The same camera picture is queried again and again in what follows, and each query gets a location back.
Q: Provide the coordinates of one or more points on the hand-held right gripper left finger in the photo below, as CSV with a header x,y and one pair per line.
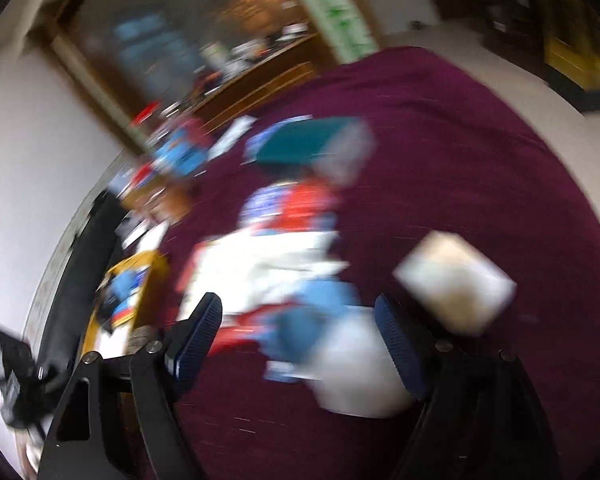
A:
x,y
200,340

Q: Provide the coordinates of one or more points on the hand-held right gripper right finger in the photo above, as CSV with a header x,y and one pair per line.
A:
x,y
400,345

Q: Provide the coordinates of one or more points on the white plastic bag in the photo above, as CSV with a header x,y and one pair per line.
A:
x,y
360,365

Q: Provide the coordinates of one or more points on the yellow cardboard box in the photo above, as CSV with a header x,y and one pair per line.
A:
x,y
140,270

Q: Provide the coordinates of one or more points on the red plastic bag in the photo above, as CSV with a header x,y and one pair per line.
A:
x,y
307,207

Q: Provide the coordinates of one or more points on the beige box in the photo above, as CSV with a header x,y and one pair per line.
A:
x,y
452,285

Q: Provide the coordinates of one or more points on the white cloth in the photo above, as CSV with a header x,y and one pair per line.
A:
x,y
260,265

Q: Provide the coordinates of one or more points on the black chair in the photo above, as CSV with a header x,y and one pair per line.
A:
x,y
75,280

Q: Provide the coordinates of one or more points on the blue label plastic jar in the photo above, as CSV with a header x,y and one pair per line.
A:
x,y
180,152

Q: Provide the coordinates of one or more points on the purple tablecloth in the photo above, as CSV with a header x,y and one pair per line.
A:
x,y
455,160

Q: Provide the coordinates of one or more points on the white paper sheet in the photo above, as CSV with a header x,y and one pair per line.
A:
x,y
232,137

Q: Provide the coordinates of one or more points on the teal tissue pack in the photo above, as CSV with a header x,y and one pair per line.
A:
x,y
305,142

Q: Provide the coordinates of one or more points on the red lid clear jar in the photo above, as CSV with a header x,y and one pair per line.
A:
x,y
145,115

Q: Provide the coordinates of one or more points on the wooden glass cabinet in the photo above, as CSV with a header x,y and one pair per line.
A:
x,y
180,35

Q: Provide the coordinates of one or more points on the bamboo picture panel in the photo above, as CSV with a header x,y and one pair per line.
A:
x,y
335,10

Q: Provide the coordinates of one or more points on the wooden staircase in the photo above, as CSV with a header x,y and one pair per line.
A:
x,y
555,25

